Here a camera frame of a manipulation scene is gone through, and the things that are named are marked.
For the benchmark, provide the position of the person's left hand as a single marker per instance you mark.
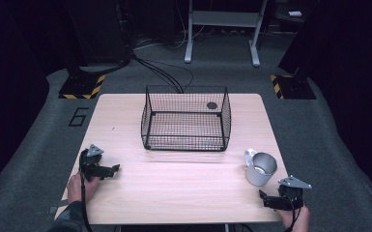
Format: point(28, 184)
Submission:
point(75, 188)

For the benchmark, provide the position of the black round basket tag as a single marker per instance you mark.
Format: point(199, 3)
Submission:
point(212, 105)

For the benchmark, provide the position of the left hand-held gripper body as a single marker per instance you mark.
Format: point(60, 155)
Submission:
point(91, 158)

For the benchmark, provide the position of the black cabinet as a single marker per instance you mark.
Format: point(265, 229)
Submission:
point(100, 32)

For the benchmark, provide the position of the silver metal mug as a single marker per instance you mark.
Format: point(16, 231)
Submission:
point(259, 172)

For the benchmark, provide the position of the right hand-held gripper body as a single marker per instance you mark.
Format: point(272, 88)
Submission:
point(292, 191)

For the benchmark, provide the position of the small white box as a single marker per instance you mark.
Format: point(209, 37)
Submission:
point(295, 13)

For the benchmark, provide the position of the black base plate striped edge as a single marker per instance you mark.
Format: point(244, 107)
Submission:
point(294, 87)
point(80, 87)

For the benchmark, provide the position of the person's right hand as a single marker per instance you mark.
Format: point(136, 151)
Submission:
point(294, 219)

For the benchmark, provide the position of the white metal stand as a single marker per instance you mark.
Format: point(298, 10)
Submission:
point(222, 18)

